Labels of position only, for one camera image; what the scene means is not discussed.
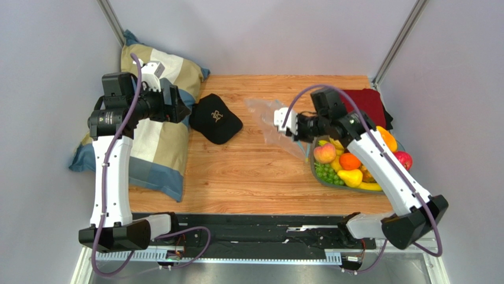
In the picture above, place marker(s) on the folded red cloth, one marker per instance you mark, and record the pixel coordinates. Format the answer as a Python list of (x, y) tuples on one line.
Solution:
[(369, 101)]

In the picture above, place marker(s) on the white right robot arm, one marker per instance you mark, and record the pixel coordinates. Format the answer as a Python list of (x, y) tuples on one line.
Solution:
[(320, 110)]

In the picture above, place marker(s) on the green grape bunch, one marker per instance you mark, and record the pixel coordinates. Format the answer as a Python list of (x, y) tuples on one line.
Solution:
[(326, 173)]

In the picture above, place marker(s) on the yellow banana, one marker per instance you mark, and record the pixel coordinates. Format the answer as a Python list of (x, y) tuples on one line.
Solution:
[(370, 186)]

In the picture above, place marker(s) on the aluminium frame post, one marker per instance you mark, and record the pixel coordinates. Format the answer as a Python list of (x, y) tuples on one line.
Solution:
[(403, 34), (113, 20)]

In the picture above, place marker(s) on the yellow lemon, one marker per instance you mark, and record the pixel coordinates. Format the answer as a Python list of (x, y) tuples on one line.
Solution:
[(339, 150)]

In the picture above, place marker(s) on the orange yellow mango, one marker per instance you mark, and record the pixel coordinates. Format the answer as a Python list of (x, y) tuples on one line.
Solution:
[(389, 140)]

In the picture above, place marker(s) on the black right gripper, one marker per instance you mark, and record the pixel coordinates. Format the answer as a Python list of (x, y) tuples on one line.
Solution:
[(298, 128)]

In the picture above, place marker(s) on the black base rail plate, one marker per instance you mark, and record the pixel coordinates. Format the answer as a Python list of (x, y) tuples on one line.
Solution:
[(263, 237)]

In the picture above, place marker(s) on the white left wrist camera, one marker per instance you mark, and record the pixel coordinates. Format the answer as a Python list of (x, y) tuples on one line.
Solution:
[(151, 73)]

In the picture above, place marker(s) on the orange fruit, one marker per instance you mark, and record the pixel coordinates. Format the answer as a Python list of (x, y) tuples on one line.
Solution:
[(349, 161)]

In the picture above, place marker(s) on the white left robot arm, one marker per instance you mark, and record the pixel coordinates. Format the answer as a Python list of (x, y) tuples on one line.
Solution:
[(127, 100)]

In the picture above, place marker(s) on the left aluminium frame post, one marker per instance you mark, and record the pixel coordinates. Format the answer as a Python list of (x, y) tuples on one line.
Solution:
[(113, 20)]

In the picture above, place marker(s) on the black baseball cap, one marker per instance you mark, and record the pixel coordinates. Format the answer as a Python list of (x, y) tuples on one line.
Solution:
[(214, 120)]

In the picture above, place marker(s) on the yellow pear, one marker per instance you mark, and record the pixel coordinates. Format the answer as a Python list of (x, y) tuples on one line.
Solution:
[(351, 178)]

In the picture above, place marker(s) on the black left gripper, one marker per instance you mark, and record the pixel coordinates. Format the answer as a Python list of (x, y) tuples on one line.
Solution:
[(178, 110)]

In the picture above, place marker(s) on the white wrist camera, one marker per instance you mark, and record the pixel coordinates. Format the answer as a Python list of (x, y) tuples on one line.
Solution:
[(286, 121), (151, 73)]

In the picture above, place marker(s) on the clear zip top bag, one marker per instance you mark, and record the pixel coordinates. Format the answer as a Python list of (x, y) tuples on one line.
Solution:
[(262, 112)]

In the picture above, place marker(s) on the pink peach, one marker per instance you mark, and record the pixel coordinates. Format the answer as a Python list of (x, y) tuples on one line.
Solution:
[(325, 154)]

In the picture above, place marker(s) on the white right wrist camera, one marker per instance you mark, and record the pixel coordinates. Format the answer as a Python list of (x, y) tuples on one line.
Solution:
[(286, 121)]

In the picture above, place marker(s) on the grey fruit tray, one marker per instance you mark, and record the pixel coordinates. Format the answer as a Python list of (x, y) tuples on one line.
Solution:
[(320, 142)]

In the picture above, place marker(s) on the orange pineapple toy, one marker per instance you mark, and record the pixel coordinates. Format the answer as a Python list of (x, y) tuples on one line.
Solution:
[(367, 176)]

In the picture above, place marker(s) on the red apple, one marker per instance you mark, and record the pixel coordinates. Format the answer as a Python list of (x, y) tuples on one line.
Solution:
[(405, 159)]

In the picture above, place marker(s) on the striped blue beige pillow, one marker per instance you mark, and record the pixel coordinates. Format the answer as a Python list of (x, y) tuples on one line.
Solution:
[(160, 149)]

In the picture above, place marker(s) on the right aluminium frame post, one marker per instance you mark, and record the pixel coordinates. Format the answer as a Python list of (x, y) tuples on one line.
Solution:
[(403, 34)]

